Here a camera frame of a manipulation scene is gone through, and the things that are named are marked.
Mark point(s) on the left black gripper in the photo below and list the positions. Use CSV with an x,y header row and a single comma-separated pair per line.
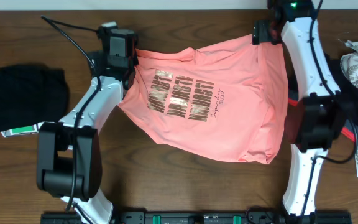
x,y
133,60

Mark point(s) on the folded black garment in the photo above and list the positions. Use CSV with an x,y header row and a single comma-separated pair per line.
x,y
30,94

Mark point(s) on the coral pink t-shirt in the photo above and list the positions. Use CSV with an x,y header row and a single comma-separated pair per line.
x,y
226,101

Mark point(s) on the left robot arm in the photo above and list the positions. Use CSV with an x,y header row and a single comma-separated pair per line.
x,y
69,164

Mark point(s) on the black shorts red waistband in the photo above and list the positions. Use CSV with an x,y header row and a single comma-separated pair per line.
x,y
347,89

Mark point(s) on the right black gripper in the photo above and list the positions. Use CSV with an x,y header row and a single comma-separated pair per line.
x,y
260,33

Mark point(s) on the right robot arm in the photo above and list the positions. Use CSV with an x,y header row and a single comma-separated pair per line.
x,y
318,117

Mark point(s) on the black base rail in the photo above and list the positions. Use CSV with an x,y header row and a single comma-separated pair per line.
x,y
257,217

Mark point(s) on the white green card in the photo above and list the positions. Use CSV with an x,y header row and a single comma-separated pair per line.
x,y
34,129

